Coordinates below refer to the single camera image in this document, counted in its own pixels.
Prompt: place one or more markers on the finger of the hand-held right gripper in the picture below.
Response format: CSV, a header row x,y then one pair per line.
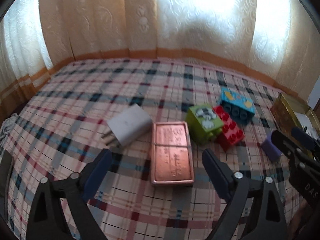
x,y
303,137
285,142

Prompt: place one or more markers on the white charger plug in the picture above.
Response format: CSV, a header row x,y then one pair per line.
x,y
132,122

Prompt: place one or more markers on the plaid bedsheet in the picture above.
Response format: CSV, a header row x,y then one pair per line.
x,y
87,92

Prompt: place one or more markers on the grey patterned cloth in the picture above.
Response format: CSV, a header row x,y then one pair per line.
x,y
7,127

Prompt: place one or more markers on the dark object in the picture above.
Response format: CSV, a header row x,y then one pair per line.
x,y
5,175

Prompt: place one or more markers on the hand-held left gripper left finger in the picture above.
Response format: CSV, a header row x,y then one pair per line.
x,y
96,172

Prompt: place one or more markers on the orange banded white curtain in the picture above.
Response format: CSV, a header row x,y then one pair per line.
x,y
22,42

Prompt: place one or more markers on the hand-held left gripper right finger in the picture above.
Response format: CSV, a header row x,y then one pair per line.
x,y
215,175

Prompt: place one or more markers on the person's right forearm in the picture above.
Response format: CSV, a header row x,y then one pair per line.
x,y
305,217

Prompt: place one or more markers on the blue toy building block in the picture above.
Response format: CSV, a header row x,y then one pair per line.
x,y
237,105

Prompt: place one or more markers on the red toy building block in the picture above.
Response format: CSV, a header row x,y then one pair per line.
x,y
230,130

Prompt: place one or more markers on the rose gold metal case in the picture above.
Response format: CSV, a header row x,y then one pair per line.
x,y
172,152

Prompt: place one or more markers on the gold metal tin box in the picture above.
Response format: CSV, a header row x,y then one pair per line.
x,y
283,112

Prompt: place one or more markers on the green toy building block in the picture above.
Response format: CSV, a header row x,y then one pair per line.
x,y
202,122

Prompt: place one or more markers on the cream lace curtain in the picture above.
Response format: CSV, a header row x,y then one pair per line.
x,y
112,17

